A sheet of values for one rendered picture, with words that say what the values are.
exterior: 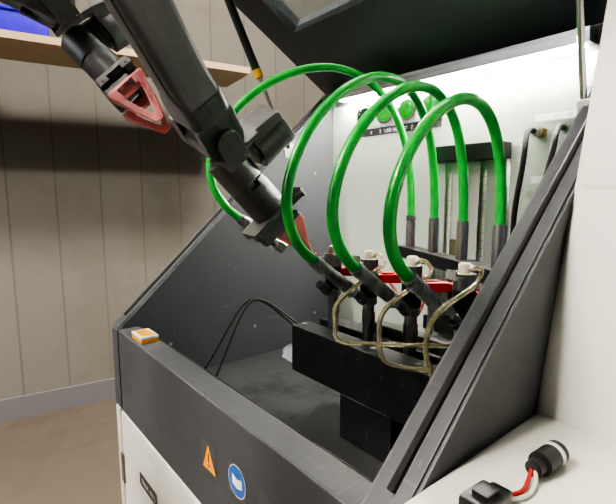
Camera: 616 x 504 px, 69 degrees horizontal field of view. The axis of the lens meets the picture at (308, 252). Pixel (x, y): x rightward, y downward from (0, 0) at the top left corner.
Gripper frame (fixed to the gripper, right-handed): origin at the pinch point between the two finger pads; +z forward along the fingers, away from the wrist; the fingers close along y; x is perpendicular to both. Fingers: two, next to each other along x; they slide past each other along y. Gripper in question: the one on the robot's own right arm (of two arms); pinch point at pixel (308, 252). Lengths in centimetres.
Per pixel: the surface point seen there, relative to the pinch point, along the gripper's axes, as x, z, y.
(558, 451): -42.0, 9.4, -6.6
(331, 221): -18.9, -8.6, -0.5
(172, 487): 1.7, 10.3, -39.7
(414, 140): -25.9, -10.9, 9.5
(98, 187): 214, -27, -9
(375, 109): -17.6, -13.6, 13.2
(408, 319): -15.4, 11.3, 0.2
